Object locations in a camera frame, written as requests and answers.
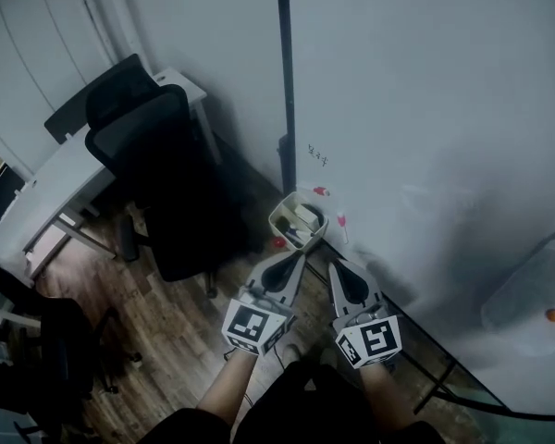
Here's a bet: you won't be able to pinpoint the white wall pipes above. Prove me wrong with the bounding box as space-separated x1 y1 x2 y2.
71 0 138 68

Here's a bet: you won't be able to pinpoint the white office desk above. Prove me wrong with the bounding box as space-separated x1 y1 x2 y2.
0 66 221 279

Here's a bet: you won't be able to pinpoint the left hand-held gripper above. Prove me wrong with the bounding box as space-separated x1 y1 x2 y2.
221 253 309 358

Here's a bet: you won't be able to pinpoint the person's left forearm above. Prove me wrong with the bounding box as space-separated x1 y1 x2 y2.
196 351 260 429

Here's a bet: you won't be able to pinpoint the large white whiteboard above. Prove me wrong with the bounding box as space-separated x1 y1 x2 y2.
275 0 555 429

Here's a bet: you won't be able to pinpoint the person's right forearm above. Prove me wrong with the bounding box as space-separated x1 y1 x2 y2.
358 363 417 427

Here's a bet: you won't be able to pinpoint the black desk partition panel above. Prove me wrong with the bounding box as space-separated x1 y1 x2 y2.
43 53 152 145
0 163 27 235

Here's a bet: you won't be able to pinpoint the white marker pen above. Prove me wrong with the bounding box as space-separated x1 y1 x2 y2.
284 227 315 245

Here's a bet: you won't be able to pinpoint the white paper sheet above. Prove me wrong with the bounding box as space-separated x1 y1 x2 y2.
480 227 555 337

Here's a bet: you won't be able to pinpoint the black mesh office chair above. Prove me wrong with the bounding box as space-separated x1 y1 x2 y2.
85 83 260 298

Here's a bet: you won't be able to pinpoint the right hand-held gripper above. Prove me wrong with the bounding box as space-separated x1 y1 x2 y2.
327 257 403 369

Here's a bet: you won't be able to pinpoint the person's dark clothing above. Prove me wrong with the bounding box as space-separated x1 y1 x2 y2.
138 361 445 444

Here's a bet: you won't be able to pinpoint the small white marker tray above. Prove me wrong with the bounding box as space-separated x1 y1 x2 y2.
267 191 329 253

